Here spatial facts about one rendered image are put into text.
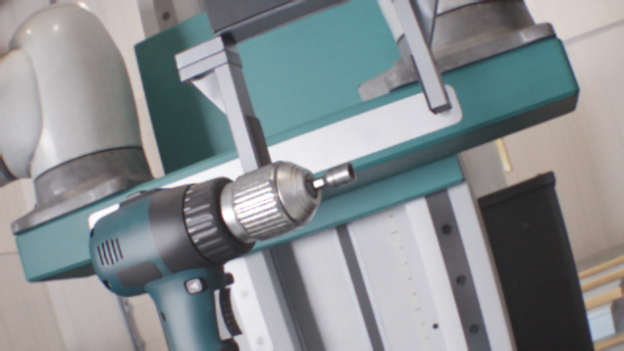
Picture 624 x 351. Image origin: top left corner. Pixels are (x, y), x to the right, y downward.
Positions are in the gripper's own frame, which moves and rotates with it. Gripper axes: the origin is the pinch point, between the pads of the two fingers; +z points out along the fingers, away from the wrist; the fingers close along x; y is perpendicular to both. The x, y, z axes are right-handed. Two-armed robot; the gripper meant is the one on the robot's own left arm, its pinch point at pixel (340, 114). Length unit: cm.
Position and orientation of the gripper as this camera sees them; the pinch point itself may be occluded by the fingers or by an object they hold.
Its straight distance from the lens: 59.3
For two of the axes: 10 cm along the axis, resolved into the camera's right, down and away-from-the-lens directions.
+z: 2.9, 9.5, -1.3
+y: -2.9, -0.4, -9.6
